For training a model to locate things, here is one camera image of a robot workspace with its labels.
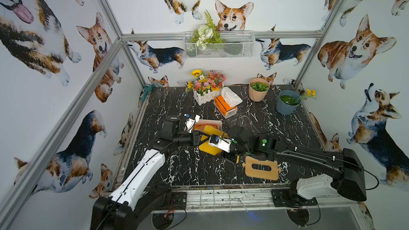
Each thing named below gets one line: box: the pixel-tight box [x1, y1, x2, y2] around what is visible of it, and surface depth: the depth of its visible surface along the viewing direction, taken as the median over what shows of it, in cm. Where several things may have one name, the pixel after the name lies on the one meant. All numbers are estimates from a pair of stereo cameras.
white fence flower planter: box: [185, 69, 227, 106], surface depth 106 cm
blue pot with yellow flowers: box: [275, 88, 317, 116], surface depth 103 cm
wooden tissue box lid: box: [242, 155, 282, 182], surface depth 84 cm
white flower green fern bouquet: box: [190, 9, 224, 51], surface depth 82 cm
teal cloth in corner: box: [140, 81, 163, 103], surface depth 123 cm
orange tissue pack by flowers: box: [214, 86, 243, 119], surface depth 103 cm
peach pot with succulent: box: [248, 77, 271, 103], surface depth 108 cm
